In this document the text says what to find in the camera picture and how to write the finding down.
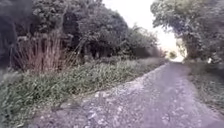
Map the dense wood of trees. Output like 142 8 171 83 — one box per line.
0 0 166 71

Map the grey gravel path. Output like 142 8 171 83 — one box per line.
27 61 224 128

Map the green weedy verge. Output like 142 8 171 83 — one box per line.
0 56 169 128

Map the clump of dry reeds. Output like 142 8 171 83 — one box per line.
11 33 79 74

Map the row of leafy trees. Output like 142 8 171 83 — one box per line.
150 0 224 65

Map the grassy verge strip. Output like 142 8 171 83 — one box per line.
184 59 224 113

